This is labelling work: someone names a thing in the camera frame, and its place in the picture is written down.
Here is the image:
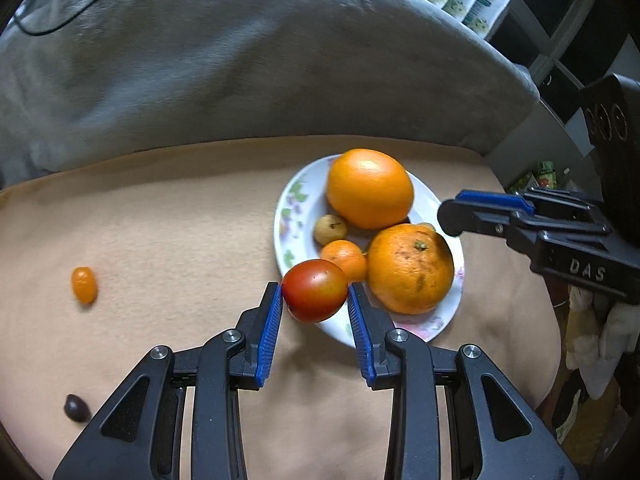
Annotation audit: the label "large rough-skinned orange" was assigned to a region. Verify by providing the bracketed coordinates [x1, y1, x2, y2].
[366, 223, 456, 316]

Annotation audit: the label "dark shelf unit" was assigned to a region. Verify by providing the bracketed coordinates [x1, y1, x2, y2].
[487, 0, 640, 191]

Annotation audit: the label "grey plush blanket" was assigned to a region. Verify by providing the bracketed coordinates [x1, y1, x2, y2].
[0, 0, 541, 188]

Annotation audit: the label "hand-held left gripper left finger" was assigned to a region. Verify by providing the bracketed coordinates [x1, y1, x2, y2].
[52, 282, 284, 480]

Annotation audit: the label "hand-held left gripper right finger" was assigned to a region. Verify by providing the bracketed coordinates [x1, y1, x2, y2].
[348, 282, 577, 480]

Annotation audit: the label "small dark brown fruit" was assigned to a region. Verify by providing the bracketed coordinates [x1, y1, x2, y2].
[63, 394, 92, 423]

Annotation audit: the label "red tomato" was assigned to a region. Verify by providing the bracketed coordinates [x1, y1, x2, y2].
[281, 258, 349, 323]

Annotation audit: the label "white plush cloth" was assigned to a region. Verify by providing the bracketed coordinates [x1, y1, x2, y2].
[565, 285, 640, 401]

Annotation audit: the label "large smooth orange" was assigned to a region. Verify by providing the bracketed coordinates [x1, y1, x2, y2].
[326, 148, 415, 231]

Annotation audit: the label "white floral plate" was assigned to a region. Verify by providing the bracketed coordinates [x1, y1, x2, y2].
[273, 154, 466, 347]

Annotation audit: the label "green packets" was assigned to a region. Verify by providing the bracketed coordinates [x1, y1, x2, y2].
[507, 160, 573, 193]

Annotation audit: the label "small tangerine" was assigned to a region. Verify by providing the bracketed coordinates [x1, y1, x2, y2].
[320, 240, 368, 283]

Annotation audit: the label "orange kumquat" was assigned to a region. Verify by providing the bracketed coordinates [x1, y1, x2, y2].
[71, 266, 99, 305]

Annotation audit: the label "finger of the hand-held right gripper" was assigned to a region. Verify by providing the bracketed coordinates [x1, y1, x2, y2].
[456, 187, 608, 233]
[437, 199, 543, 262]

